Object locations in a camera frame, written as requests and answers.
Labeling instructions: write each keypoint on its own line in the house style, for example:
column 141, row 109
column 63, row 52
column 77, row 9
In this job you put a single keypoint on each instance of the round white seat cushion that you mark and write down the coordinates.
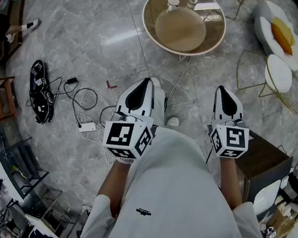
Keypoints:
column 277, row 73

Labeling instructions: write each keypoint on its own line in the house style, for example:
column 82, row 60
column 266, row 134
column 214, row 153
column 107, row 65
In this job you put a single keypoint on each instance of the black power adapter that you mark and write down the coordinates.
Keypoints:
column 71, row 80

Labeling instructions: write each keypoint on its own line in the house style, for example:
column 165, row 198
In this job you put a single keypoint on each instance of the white mug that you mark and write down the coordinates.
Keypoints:
column 173, row 3

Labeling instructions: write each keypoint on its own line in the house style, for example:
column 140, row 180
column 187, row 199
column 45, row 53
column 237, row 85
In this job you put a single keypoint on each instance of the person's right forearm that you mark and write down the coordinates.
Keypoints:
column 229, row 181

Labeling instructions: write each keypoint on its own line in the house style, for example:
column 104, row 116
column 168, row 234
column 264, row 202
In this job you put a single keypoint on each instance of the white desk with black frame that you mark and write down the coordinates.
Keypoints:
column 4, row 175

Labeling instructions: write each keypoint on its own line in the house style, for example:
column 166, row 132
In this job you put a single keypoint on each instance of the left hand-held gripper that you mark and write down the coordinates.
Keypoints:
column 118, row 136

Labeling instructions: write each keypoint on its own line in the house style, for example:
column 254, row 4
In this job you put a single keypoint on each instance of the white chair seat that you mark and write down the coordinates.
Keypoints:
column 266, row 196

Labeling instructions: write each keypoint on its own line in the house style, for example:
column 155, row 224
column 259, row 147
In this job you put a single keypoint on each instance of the person's left forearm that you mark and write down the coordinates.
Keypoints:
column 114, row 185

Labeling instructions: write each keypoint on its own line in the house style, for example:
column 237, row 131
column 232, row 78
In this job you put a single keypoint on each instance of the person's white shirt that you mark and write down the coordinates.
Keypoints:
column 170, row 194

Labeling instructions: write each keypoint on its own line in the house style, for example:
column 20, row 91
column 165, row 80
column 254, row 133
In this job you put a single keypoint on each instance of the brown wooden bench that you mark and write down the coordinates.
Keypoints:
column 6, row 50

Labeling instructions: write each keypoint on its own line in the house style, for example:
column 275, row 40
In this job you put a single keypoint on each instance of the orange yolk cushion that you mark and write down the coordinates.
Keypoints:
column 282, row 35

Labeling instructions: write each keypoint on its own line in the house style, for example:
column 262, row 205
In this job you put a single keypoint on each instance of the round glass side table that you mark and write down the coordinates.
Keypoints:
column 151, row 12

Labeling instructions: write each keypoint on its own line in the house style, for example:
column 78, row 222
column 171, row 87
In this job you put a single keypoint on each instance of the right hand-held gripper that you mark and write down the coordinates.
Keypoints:
column 234, row 137

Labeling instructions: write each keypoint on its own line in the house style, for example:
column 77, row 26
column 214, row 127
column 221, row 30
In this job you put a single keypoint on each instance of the small clear glass jar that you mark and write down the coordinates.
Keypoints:
column 193, row 2

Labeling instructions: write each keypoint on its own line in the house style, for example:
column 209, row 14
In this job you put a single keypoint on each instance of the small white table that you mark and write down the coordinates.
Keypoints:
column 43, row 229

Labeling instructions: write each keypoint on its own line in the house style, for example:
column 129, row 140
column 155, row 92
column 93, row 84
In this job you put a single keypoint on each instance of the cardboard box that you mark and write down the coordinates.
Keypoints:
column 284, row 223

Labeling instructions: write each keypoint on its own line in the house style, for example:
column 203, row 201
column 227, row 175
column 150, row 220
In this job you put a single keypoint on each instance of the dark wooden cabinet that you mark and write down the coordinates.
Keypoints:
column 263, row 160

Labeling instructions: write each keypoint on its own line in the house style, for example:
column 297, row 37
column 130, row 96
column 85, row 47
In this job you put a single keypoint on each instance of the person's light trousers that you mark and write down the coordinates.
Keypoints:
column 158, row 106

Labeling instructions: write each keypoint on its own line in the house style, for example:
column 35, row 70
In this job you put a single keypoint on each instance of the white power strip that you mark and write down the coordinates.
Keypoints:
column 87, row 127

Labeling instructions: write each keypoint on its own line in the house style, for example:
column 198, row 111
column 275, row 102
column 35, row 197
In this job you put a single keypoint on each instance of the black equipment bundle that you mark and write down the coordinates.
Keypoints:
column 41, row 97

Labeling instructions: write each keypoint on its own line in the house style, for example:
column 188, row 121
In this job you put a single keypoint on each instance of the person's white shoe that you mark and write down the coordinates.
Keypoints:
column 173, row 121
column 156, row 82

